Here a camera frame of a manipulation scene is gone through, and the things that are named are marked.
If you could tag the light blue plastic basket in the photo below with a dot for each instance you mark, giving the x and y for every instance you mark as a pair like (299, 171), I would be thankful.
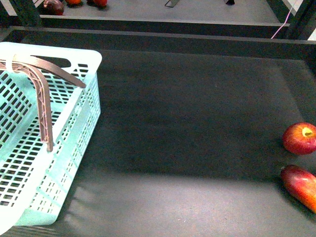
(34, 182)

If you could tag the red yellow apple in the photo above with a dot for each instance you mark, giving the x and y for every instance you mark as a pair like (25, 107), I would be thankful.
(300, 138)

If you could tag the orange fruit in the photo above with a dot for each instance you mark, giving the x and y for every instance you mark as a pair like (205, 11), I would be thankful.
(73, 2)

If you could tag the dark red fruit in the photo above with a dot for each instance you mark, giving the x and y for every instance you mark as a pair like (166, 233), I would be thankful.
(53, 7)

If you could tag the red elongated mango fruit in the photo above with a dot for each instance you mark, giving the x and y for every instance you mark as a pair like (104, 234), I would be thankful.
(301, 184)

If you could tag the white zip tie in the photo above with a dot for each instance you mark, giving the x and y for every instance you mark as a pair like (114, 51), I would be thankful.
(9, 62)

